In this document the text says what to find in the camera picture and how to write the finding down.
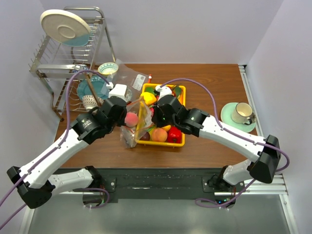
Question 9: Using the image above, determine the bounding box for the pink peach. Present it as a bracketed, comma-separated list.
[125, 112, 138, 127]

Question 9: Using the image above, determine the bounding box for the orange zip top bag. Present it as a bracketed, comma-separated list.
[120, 97, 153, 148]

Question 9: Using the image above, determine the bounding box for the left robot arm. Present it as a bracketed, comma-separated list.
[7, 96, 127, 209]

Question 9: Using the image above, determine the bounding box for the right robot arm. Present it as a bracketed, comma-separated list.
[152, 95, 281, 192]

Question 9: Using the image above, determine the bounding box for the clear bag with label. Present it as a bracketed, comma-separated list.
[106, 59, 149, 101]

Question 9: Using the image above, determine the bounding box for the small yellow fruit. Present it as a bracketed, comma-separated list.
[162, 125, 171, 132]

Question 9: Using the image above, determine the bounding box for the orange peach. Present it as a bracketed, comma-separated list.
[151, 128, 168, 142]

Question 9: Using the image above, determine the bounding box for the yellow bell pepper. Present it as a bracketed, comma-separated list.
[140, 92, 157, 106]

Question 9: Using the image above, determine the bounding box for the floral grey bowl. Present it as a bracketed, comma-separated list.
[125, 88, 133, 102]

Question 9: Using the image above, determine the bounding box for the red bell pepper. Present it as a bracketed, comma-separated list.
[167, 126, 182, 144]

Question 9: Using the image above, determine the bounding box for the dark purple plum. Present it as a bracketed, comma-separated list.
[140, 132, 151, 141]

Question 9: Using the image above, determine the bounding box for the teal scalloped plate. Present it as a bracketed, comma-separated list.
[77, 75, 109, 100]

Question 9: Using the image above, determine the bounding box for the yellow plastic tray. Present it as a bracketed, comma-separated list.
[138, 83, 185, 147]

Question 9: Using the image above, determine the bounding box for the teal striped small bowl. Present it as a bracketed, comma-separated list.
[97, 62, 119, 77]

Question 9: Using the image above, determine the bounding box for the blue patterned bowl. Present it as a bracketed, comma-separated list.
[71, 64, 90, 74]

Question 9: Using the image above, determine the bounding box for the green saucer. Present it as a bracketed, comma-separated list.
[220, 102, 256, 133]

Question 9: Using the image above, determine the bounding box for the metal dish rack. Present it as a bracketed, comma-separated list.
[29, 6, 116, 121]

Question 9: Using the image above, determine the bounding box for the cream mug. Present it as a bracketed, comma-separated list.
[231, 102, 256, 125]

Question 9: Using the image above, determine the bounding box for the beige and teal plate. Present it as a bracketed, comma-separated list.
[40, 9, 91, 47]

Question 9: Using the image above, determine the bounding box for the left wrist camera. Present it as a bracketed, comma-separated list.
[108, 84, 127, 101]

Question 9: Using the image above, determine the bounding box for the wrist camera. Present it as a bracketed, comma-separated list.
[108, 84, 127, 101]
[155, 85, 172, 100]

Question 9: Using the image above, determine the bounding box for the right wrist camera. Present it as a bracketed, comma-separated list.
[155, 85, 172, 100]

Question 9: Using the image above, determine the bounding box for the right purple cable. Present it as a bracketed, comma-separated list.
[159, 78, 291, 210]

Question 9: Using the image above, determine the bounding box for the purple cable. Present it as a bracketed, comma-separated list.
[0, 70, 114, 213]
[159, 78, 291, 210]

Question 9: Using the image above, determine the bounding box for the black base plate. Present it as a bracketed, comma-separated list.
[42, 167, 272, 205]

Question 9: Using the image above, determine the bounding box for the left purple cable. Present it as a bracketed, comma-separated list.
[0, 70, 114, 213]

